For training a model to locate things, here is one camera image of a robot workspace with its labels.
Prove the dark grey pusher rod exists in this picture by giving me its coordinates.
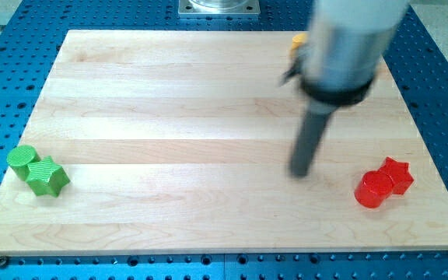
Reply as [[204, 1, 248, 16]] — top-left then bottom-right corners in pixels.
[[289, 100, 338, 178]]

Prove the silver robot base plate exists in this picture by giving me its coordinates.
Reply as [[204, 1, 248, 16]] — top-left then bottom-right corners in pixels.
[[178, 0, 261, 16]]

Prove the red cylinder block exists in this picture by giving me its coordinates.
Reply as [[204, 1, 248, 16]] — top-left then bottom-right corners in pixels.
[[354, 170, 393, 208]]

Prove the light wooden board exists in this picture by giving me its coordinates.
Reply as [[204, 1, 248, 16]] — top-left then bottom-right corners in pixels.
[[0, 30, 448, 256]]

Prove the yellow block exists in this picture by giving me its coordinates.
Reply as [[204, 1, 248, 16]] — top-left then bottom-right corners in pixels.
[[289, 33, 308, 59]]

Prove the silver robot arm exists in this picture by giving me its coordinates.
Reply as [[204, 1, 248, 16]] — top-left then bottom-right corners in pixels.
[[282, 0, 409, 106]]

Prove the green star block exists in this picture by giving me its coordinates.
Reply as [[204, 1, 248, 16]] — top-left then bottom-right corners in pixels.
[[26, 156, 70, 198]]

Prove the green cylinder block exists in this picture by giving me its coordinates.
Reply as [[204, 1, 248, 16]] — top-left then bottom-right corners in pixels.
[[6, 145, 40, 181]]

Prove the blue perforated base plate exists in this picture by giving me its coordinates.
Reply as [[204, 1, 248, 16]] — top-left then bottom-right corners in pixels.
[[0, 1, 448, 279]]

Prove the red star block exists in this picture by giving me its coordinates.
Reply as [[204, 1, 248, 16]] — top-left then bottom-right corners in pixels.
[[379, 156, 415, 195]]

